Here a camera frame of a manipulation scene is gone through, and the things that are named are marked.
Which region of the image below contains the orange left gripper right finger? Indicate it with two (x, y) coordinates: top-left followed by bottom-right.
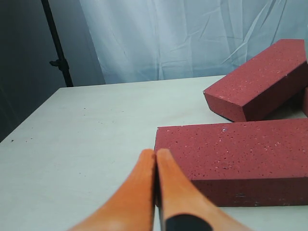
(156, 149), (250, 231)

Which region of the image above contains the red brick row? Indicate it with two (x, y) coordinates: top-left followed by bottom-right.
(302, 87), (308, 117)

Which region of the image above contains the white backdrop cloth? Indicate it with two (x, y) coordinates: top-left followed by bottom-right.
(81, 0), (308, 84)

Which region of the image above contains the black light stand pole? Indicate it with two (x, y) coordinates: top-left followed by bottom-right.
(41, 0), (74, 87)

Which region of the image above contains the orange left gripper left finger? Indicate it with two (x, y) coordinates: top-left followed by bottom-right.
(70, 149), (155, 231)

